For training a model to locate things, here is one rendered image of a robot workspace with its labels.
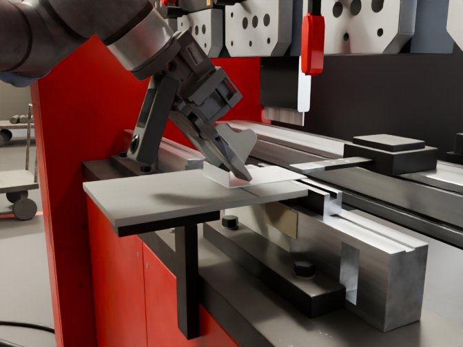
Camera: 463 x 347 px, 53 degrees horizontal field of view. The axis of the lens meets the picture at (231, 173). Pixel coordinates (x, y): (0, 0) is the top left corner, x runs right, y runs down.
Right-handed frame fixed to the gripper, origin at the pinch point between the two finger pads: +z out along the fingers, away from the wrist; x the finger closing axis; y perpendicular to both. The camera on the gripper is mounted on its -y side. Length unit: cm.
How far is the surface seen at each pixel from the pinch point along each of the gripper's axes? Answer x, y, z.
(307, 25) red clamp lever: -16.1, 12.9, -14.6
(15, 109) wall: 760, -25, 53
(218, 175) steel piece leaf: -0.7, -1.8, -1.8
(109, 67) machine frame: 85, 12, -8
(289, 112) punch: -2.1, 12.0, -1.1
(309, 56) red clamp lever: -16.3, 11.0, -12.0
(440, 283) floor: 91, 71, 192
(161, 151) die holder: 45.7, 1.1, 7.5
